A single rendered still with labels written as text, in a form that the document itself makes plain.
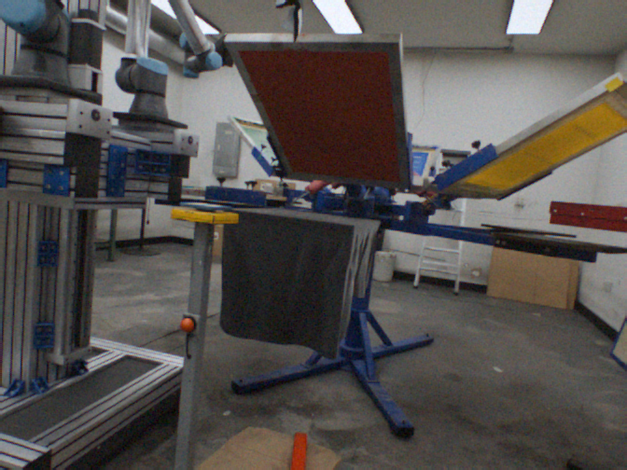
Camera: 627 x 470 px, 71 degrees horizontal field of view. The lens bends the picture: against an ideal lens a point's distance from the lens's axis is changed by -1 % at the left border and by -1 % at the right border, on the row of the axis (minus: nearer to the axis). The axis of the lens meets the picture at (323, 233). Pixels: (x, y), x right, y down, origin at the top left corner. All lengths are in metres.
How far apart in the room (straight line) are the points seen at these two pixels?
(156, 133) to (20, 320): 0.81
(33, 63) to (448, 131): 5.12
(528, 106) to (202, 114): 4.56
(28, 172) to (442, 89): 5.24
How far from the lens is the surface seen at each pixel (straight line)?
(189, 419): 1.36
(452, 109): 6.07
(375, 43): 1.43
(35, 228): 1.77
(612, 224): 1.86
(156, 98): 1.91
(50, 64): 1.53
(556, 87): 6.20
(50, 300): 1.84
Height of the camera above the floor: 1.03
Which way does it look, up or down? 5 degrees down
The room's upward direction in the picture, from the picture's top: 6 degrees clockwise
